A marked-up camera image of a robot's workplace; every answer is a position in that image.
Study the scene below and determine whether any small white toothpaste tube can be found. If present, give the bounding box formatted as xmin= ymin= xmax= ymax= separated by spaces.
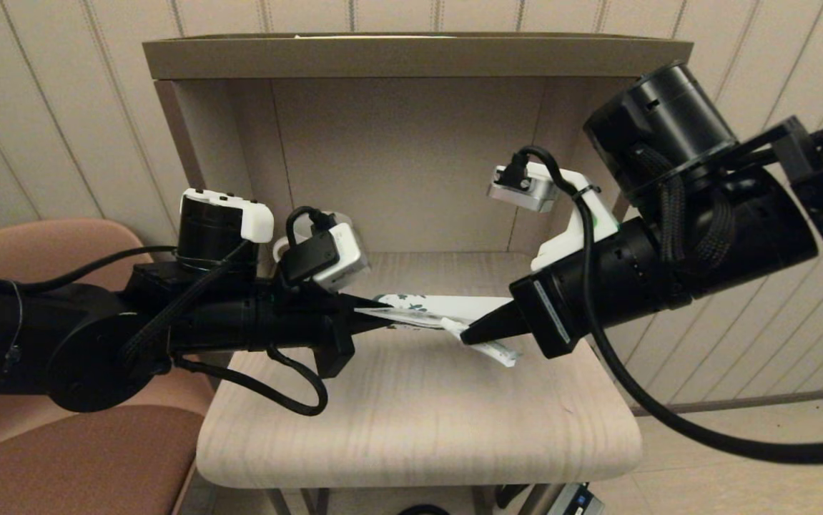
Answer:
xmin=440 ymin=318 xmax=521 ymax=368

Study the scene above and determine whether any brown wall baseboard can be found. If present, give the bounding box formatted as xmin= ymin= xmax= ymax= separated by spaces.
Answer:
xmin=629 ymin=385 xmax=823 ymax=417

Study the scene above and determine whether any white horse print pouch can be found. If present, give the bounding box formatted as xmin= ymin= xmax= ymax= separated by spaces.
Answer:
xmin=354 ymin=292 xmax=519 ymax=335

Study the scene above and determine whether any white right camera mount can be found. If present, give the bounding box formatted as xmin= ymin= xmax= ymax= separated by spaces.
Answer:
xmin=531 ymin=163 xmax=621 ymax=273

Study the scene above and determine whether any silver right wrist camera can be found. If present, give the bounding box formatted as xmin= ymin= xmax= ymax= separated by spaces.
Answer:
xmin=486 ymin=165 xmax=558 ymax=213

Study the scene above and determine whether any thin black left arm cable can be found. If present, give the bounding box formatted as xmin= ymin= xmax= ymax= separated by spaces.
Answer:
xmin=0 ymin=245 xmax=184 ymax=294

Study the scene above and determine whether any thick black right camera cable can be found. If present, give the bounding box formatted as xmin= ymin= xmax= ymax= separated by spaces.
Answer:
xmin=508 ymin=145 xmax=823 ymax=464

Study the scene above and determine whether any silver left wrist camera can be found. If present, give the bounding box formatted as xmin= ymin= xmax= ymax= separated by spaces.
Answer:
xmin=311 ymin=223 xmax=371 ymax=293

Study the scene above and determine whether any white ribbed ceramic mug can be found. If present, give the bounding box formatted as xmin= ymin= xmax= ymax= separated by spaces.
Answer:
xmin=273 ymin=210 xmax=356 ymax=267

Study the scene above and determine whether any black left camera plug cable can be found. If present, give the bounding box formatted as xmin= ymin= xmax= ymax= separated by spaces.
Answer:
xmin=281 ymin=206 xmax=342 ymax=283

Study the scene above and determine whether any beige wooden hutch desk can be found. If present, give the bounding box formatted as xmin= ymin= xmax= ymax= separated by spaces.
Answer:
xmin=143 ymin=31 xmax=694 ymax=515

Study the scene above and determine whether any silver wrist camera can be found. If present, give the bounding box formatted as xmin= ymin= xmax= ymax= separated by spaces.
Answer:
xmin=486 ymin=165 xmax=558 ymax=213
xmin=311 ymin=223 xmax=371 ymax=293

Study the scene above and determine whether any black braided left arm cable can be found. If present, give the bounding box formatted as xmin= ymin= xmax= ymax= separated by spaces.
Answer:
xmin=172 ymin=343 xmax=328 ymax=417

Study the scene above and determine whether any brown upholstered chair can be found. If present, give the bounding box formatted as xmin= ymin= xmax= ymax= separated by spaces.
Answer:
xmin=0 ymin=218 xmax=204 ymax=515

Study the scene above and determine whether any grey box with blue label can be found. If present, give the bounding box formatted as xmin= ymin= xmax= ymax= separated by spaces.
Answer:
xmin=547 ymin=481 xmax=605 ymax=515

